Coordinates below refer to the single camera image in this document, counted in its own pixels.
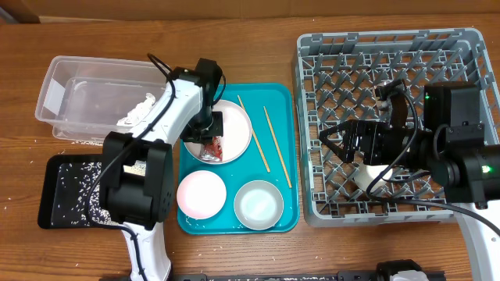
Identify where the white plate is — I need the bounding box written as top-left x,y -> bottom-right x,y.
184,100 -> 252,165

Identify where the black tray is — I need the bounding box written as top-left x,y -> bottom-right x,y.
37,152 -> 155,229

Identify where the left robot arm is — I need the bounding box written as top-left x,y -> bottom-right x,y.
86,54 -> 226,280

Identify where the grey bowl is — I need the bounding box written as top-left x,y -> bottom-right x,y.
234,180 -> 284,231

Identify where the white cup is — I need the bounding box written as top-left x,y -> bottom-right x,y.
352,163 -> 393,191

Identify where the clear plastic bin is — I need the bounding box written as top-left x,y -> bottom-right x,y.
35,56 -> 166,142

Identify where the teal serving tray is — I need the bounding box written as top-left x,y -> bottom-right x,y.
177,83 -> 300,235

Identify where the pink bowl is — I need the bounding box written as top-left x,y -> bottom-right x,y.
177,170 -> 227,219

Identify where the spilled rice pile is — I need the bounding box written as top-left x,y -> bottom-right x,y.
56,162 -> 145,228

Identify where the white napkin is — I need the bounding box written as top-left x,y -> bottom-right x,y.
116,93 -> 155,126

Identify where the grey dishwasher rack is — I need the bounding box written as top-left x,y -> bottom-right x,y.
293,28 -> 499,227

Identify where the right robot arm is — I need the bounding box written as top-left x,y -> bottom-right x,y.
320,80 -> 499,280

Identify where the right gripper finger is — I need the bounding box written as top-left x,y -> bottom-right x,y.
319,120 -> 352,141
320,137 -> 352,162

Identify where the red foil wrapper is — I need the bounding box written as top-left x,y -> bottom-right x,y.
199,137 -> 223,162

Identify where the black rail at bottom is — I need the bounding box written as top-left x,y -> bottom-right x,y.
170,271 -> 378,281

